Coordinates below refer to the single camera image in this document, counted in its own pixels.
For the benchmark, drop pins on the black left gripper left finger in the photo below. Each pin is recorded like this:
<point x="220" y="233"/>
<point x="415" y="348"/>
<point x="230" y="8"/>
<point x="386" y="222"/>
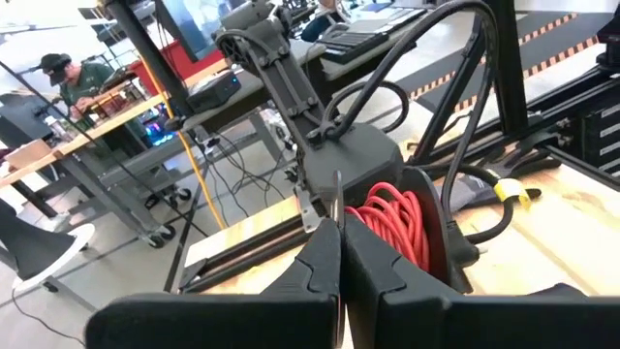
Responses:
<point x="218" y="322"/>

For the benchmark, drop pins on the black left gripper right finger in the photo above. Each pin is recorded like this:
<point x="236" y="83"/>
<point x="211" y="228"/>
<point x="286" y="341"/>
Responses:
<point x="436" y="325"/>

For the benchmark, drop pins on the black spool one tape strip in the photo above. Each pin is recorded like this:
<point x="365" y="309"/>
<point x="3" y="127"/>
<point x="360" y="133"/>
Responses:
<point x="436" y="218"/>

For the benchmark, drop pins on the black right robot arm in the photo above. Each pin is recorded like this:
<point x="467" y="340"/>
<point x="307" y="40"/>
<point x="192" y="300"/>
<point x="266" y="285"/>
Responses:
<point x="358" y="155"/>

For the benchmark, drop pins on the wooden rolling workbench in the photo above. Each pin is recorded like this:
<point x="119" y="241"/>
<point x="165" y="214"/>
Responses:
<point x="111" y="121"/>

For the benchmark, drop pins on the black mini computer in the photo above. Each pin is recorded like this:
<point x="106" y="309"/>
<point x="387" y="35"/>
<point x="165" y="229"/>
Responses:
<point x="213" y="92"/>

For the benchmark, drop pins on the red storage tote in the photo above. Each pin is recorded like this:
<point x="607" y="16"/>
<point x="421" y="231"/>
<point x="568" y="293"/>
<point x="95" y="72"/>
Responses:
<point x="194" y="58"/>

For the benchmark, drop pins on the black side desk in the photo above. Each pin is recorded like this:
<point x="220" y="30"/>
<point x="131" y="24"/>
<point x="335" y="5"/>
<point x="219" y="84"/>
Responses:
<point x="339" y="70"/>

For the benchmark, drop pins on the person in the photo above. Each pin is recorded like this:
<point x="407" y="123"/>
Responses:
<point x="82" y="77"/>

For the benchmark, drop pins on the black keyboard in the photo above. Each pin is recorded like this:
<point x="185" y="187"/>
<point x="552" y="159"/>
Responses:
<point x="351" y="43"/>

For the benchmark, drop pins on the black monitor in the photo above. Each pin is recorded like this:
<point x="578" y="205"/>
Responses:
<point x="194" y="24"/>

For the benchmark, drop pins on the black striped floor mat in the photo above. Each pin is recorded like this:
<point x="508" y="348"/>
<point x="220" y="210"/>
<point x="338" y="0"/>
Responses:
<point x="547" y="43"/>

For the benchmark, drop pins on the round pedestal stand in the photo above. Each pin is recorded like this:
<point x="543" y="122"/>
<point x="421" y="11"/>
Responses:
<point x="77" y="237"/>

